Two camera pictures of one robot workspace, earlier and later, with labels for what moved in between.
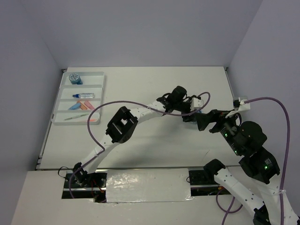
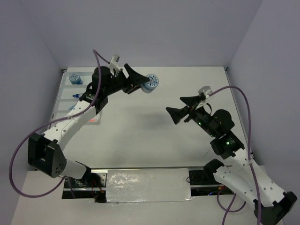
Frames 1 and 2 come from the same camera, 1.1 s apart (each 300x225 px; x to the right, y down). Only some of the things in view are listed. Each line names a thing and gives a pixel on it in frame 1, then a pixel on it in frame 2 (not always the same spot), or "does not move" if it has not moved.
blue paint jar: (193, 123) → (148, 86)
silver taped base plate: (147, 185) does not move
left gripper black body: (186, 107) → (120, 81)
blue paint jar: (75, 78) does not move
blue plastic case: (75, 107) does not move
